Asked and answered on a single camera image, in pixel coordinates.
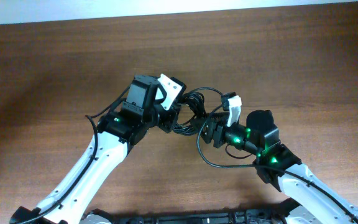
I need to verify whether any black usb cable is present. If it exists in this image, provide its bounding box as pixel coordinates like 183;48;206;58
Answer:
172;86;225;136

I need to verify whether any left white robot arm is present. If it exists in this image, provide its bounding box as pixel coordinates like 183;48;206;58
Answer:
9;75;186;223

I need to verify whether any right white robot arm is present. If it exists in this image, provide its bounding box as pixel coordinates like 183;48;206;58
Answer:
191;110;358;223

